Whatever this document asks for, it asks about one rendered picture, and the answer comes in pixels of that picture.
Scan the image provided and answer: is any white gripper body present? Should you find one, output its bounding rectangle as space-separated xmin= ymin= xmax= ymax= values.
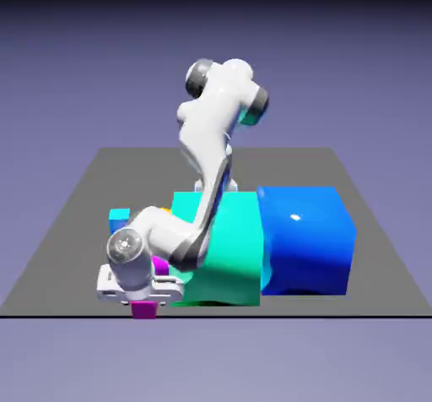
xmin=96 ymin=263 xmax=186 ymax=306

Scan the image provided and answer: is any small magenta cube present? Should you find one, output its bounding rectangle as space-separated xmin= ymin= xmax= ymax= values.
xmin=151 ymin=255 xmax=170 ymax=277
xmin=130 ymin=301 xmax=159 ymax=320

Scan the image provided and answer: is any small cyan cube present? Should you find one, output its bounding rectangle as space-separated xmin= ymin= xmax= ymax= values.
xmin=109 ymin=208 xmax=132 ymax=236

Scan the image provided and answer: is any large teal box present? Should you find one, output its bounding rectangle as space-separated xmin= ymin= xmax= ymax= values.
xmin=169 ymin=191 xmax=263 ymax=307

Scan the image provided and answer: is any large blue box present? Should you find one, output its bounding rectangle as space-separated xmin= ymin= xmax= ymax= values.
xmin=256 ymin=186 xmax=358 ymax=297

